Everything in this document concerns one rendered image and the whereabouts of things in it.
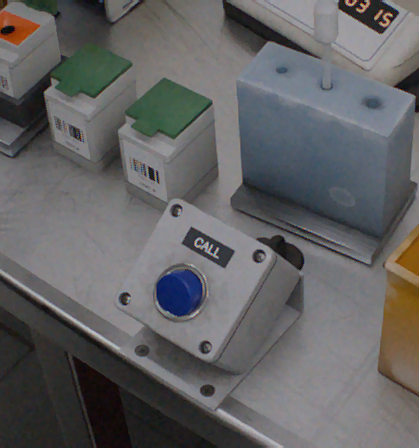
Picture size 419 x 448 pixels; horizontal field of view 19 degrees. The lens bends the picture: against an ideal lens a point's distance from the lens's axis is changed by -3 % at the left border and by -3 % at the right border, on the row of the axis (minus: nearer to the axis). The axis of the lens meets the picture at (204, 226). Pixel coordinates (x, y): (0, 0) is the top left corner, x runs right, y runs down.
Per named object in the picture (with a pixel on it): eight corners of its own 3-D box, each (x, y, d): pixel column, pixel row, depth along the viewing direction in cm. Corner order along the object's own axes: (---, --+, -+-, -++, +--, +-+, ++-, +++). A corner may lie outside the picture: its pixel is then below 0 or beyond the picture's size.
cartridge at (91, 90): (53, 151, 85) (40, 79, 80) (99, 111, 87) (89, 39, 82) (97, 176, 83) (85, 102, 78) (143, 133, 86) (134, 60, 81)
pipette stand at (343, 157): (230, 208, 81) (222, 93, 73) (284, 139, 85) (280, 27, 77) (370, 267, 77) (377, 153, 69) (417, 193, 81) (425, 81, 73)
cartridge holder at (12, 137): (-41, 131, 87) (-50, 95, 84) (40, 57, 92) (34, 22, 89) (12, 159, 85) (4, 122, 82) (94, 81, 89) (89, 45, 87)
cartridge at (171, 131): (125, 192, 82) (115, 117, 77) (172, 148, 85) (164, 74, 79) (174, 219, 80) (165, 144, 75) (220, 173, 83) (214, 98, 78)
